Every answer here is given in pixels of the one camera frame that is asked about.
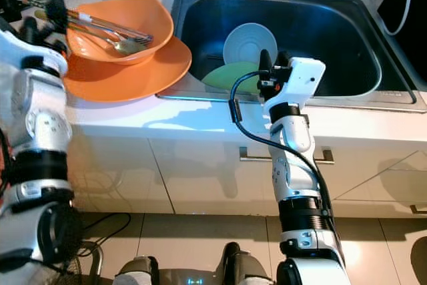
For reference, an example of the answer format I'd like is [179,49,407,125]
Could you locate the gold metal spoon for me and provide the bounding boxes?
[35,10,141,55]

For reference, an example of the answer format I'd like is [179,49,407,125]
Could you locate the stainless steel sink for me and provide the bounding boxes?
[160,0,427,113]

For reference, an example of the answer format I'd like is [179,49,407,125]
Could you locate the robot right leg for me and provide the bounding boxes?
[220,242,274,285]

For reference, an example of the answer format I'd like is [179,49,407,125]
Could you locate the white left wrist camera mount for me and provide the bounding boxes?
[0,28,67,75]

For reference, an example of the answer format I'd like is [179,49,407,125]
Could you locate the orange bowl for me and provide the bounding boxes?
[70,0,174,65]

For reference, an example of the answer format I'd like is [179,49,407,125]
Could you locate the white kitchen base cabinet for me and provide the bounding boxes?
[67,106,427,220]

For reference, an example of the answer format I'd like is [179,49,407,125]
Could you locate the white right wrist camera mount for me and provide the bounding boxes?
[264,57,326,115]

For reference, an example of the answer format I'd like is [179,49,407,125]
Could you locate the silver cabinet handle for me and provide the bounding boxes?
[239,146,334,166]

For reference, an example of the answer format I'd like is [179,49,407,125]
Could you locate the black floor fan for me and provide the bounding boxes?
[67,232,107,285]

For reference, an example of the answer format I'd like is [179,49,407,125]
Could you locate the white bowl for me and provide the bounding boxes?
[224,23,278,72]

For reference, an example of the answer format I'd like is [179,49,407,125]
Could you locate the green plate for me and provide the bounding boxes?
[201,61,261,92]

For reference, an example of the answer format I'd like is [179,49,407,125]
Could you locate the robot left leg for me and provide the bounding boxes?
[113,255,161,285]

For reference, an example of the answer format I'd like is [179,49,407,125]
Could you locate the robot leg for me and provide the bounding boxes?
[113,255,161,285]
[220,242,274,285]

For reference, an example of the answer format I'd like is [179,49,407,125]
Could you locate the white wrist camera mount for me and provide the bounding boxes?
[264,57,326,115]
[0,28,67,75]

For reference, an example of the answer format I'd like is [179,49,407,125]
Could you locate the orange plate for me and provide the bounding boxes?
[63,35,193,103]

